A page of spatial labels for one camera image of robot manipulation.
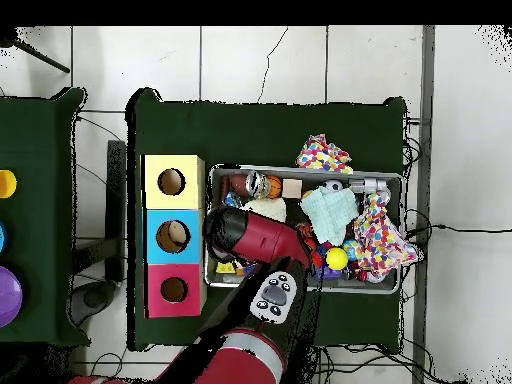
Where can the silver toy robot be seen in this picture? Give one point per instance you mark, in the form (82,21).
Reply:
(368,185)

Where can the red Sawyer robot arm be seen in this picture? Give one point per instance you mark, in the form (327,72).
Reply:
(264,240)

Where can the small orange basketball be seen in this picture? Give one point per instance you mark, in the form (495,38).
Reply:
(276,187)

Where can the patterned crushed drink can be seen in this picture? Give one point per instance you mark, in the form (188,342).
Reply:
(258,184)

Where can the yellow cheese wedge toy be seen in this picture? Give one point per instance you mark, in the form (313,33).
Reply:
(225,268)

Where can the black tripod leg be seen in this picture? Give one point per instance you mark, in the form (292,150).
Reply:
(40,56)

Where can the yellow plastic bowl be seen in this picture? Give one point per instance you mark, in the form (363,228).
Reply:
(7,184)

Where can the mint green waffle cloth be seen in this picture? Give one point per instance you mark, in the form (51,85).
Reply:
(330,214)

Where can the cream waffle cloth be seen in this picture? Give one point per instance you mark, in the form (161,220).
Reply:
(268,208)

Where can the small soccer ball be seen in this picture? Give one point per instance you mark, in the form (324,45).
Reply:
(332,185)

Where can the plain wooden block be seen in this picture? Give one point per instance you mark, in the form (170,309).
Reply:
(292,188)

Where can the small brown football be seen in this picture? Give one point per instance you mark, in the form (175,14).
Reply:
(239,184)

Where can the colourful polka dot cloth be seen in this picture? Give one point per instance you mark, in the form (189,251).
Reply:
(324,156)
(380,236)

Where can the blue plastic bowl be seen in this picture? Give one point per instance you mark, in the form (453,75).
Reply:
(2,236)

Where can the dark green tablecloth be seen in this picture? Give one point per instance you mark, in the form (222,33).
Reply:
(260,136)
(40,132)

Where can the wooden box with three holes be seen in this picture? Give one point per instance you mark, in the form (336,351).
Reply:
(188,188)

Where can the purple plastic bowl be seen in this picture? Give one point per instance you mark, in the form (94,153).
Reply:
(10,296)

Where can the blue patterned ball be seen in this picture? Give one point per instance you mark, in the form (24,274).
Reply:
(352,248)

